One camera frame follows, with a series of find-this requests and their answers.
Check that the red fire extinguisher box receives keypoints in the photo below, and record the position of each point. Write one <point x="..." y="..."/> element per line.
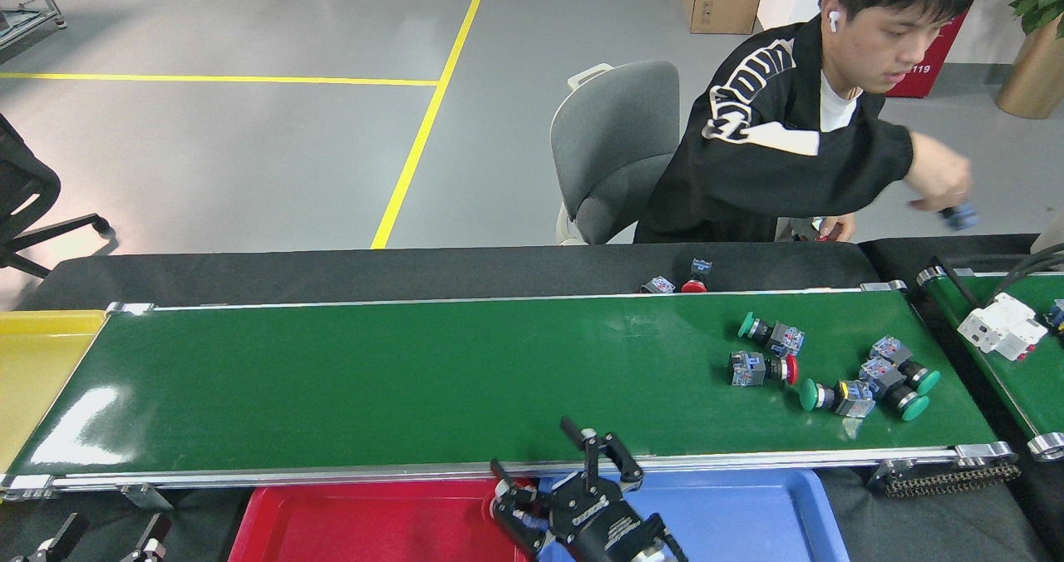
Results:
<point x="923" y="76"/>

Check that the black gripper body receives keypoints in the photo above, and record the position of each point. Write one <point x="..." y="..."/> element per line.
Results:
<point x="603" y="525"/>

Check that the green plant in gold pot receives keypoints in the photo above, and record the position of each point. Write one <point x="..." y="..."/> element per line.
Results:
<point x="1035" y="80"/>

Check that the blue plastic tray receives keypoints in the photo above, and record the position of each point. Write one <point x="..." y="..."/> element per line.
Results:
<point x="748" y="520"/>

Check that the long green conveyor belt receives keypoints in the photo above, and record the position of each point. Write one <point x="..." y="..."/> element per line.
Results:
<point x="416" y="379"/>

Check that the person's right hand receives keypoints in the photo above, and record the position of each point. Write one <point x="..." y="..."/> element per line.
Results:
<point x="839" y="223"/>

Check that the person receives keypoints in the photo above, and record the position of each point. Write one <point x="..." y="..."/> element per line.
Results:
<point x="748" y="163"/>

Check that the grey office chair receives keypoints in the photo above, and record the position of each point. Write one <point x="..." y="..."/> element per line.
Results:
<point x="607" y="146"/>

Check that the metal shelf rack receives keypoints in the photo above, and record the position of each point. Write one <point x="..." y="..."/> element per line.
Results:
<point x="21" y="22"/>

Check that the person's left hand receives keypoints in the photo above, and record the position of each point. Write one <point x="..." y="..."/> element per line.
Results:
<point x="939" y="175"/>

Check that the grey blue switch block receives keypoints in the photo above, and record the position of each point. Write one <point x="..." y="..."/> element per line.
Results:
<point x="658" y="284"/>

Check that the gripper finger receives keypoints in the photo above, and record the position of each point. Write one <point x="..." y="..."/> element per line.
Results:
<point x="524" y="512"/>
<point x="619" y="462"/>
<point x="54" y="545"/>
<point x="151" y="545"/>

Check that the yellow plastic bin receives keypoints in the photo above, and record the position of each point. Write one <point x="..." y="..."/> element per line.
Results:
<point x="37" y="371"/>

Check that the red plastic tray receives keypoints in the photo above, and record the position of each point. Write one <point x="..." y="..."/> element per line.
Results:
<point x="357" y="529"/>

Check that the white circuit breaker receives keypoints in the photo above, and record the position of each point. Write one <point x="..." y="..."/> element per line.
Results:
<point x="1002" y="327"/>

